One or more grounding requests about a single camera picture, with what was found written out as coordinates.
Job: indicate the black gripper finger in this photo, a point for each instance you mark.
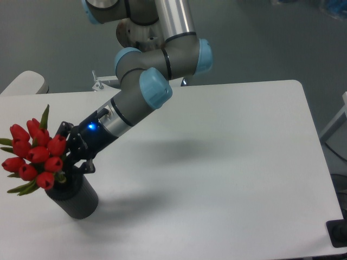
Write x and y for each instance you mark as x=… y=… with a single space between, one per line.
x=65 y=129
x=87 y=167

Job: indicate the black device at table edge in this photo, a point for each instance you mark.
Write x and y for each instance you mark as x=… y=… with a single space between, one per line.
x=337 y=232

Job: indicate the red tulip bouquet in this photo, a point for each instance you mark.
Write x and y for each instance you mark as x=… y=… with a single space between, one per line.
x=37 y=158

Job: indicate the black gripper cable connector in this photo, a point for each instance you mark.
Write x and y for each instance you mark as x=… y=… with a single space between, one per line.
x=102 y=112

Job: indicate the dark grey ribbed vase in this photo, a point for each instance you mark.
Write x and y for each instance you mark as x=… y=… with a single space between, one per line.
x=76 y=196

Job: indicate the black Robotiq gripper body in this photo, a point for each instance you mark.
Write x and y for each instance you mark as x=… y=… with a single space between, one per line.
x=91 y=137

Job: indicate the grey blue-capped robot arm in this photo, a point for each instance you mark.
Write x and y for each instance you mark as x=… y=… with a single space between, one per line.
x=144 y=75

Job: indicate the white furniture frame at right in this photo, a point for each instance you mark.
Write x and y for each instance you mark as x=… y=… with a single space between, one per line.
x=335 y=123

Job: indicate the white chair armrest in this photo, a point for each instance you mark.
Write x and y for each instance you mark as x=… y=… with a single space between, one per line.
x=27 y=83

